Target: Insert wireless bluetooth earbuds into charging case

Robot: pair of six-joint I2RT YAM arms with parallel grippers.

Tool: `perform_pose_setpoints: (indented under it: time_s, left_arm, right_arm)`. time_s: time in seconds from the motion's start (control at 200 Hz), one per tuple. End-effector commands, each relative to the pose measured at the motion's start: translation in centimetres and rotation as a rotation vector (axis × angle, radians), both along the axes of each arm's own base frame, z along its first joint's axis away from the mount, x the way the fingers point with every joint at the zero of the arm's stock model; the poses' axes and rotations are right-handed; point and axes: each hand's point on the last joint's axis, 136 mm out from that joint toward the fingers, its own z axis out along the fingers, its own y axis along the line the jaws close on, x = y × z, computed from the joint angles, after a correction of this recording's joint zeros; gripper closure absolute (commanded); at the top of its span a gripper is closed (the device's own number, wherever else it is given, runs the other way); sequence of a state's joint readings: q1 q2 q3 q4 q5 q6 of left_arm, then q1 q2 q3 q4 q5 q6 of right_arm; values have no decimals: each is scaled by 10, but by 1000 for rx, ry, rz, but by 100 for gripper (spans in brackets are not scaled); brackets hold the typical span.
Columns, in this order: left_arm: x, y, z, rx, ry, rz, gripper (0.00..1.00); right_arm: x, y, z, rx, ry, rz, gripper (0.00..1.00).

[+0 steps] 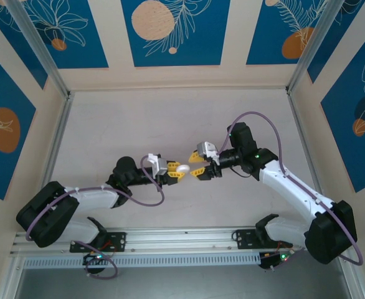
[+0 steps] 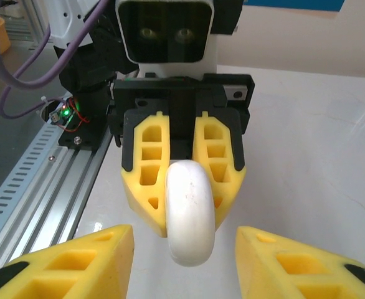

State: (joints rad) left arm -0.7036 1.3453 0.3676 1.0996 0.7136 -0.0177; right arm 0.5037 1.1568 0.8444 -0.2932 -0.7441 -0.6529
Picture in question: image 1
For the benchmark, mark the white round charging case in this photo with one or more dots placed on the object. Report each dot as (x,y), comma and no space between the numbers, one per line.
(183,169)

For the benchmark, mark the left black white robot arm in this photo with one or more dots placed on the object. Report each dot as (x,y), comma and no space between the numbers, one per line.
(89,199)

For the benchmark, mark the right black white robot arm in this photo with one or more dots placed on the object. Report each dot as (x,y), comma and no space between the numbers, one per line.
(294,190)

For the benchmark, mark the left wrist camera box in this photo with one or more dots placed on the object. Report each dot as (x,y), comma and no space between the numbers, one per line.
(160,166)

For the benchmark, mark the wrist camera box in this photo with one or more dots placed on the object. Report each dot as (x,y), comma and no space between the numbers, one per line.
(160,166)
(205,149)

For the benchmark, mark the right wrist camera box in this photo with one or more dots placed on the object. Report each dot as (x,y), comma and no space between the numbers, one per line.
(205,149)

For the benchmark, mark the aluminium side rail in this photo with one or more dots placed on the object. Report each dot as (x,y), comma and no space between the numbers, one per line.
(58,134)
(297,124)

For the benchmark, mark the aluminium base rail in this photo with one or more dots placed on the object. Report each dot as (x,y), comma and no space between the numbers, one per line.
(185,240)

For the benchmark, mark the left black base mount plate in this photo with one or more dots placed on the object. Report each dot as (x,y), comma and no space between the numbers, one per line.
(118,241)

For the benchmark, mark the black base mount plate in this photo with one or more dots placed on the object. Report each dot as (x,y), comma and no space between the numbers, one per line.
(244,240)
(118,241)

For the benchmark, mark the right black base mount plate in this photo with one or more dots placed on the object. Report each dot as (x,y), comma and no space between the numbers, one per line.
(244,240)

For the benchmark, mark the aluminium corner post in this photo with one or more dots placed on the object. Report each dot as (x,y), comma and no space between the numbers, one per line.
(45,59)
(313,50)

